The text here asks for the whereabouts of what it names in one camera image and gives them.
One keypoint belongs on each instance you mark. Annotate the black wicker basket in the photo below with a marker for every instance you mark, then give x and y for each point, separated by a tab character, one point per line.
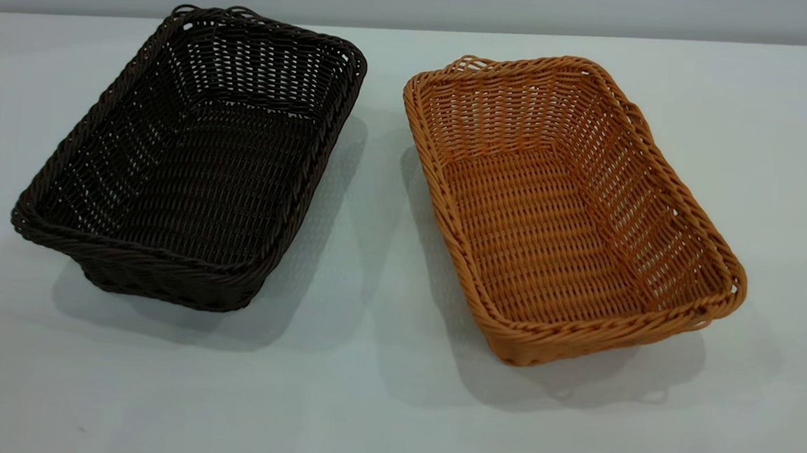
237	195

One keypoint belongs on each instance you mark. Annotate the orange wicker basket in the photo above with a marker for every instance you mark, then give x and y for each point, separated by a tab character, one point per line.
537	221

